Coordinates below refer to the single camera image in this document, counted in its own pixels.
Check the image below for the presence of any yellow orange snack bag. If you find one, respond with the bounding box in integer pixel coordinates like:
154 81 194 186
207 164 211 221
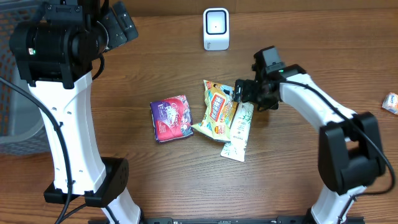
192 80 238 142

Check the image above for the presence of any white floral cream tube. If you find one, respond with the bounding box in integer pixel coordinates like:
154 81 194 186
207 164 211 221
220 102 254 162

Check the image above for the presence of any red purple tissue pack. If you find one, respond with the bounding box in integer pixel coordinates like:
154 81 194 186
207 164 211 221
150 95 193 143

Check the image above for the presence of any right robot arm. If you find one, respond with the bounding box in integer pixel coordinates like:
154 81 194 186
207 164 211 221
234 46 393 223

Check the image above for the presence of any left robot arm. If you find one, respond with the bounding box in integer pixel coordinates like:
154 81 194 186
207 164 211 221
9 1 144 224

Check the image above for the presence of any white barcode scanner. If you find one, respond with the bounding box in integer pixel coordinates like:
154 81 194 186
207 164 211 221
203 7 229 51

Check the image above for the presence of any small orange white box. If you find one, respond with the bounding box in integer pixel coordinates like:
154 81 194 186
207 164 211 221
382 92 398 115

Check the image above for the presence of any dark grey plastic basket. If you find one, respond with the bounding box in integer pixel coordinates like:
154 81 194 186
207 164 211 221
1 1 50 156

